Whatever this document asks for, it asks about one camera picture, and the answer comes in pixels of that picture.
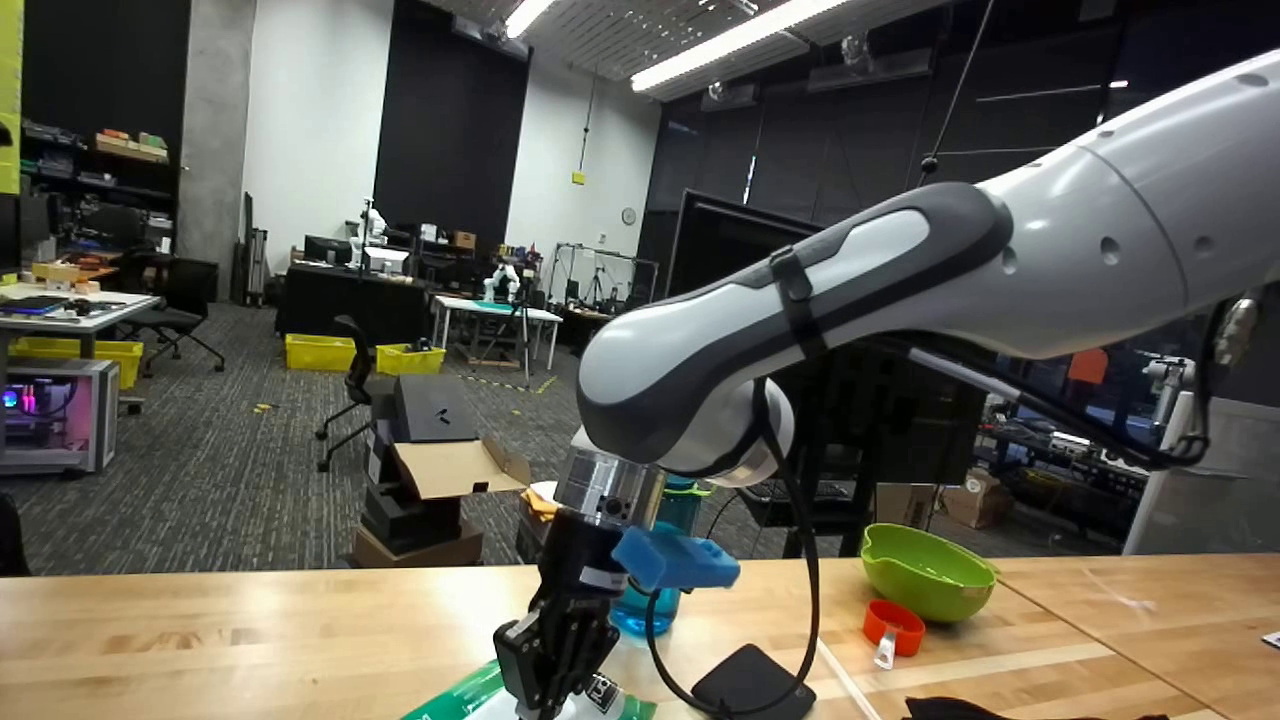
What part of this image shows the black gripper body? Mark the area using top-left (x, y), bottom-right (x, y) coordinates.
top-left (531, 512), bottom-right (628, 654)

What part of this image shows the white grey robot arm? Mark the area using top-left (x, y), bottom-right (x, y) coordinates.
top-left (578, 46), bottom-right (1280, 482)

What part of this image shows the yellow envelope stack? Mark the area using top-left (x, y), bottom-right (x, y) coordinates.
top-left (519, 482), bottom-right (566, 523)

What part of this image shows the blue water bottle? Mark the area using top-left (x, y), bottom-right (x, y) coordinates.
top-left (613, 477), bottom-right (709, 641)

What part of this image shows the black smartphone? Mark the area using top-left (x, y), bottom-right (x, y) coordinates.
top-left (691, 645), bottom-right (817, 720)

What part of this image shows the open cardboard box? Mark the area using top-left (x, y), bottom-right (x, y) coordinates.
top-left (350, 441), bottom-right (531, 568)

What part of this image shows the small orange cup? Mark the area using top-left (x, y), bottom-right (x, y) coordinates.
top-left (863, 598), bottom-right (928, 654)

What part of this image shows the black office chair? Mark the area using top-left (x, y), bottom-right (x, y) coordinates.
top-left (315, 316), bottom-right (390, 470)

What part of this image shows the black cloth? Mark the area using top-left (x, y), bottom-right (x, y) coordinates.
top-left (904, 694), bottom-right (1174, 720)

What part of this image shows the green plastic bowl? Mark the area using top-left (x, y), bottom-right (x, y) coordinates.
top-left (860, 523), bottom-right (1001, 624)

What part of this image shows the black monitor panel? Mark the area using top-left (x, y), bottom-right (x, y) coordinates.
top-left (664, 190), bottom-right (977, 479)

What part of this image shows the yellow storage bin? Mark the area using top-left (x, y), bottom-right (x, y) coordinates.
top-left (282, 330), bottom-right (446, 375)

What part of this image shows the glowing computer case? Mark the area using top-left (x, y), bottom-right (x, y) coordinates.
top-left (0, 360), bottom-right (120, 477)

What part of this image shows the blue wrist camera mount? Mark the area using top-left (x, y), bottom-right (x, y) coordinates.
top-left (613, 529), bottom-right (741, 587)

